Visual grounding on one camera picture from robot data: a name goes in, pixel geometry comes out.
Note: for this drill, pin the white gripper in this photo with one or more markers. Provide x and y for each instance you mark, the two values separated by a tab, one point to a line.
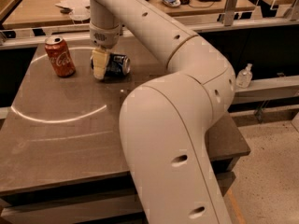
105	36

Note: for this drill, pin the blue pepsi can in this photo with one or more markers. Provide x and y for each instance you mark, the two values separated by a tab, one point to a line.
118	65

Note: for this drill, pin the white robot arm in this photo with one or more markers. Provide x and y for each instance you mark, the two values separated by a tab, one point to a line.
163	122

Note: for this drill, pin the red coca-cola can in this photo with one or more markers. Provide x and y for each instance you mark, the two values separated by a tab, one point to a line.
59	55

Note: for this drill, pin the round clear lid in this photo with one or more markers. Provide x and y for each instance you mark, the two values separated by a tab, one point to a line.
80	14

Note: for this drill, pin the white paper sheets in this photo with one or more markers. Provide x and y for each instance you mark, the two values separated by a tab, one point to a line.
73	3

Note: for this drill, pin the blue white face mask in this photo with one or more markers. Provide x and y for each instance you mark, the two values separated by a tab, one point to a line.
171	3

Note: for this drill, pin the grey drawer cabinet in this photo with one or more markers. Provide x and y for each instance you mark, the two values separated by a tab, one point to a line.
62	190

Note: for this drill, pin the metal rail beam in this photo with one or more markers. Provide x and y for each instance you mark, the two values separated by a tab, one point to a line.
25	37

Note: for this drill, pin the right metal bracket post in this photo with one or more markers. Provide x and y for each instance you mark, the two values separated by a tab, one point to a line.
229	12

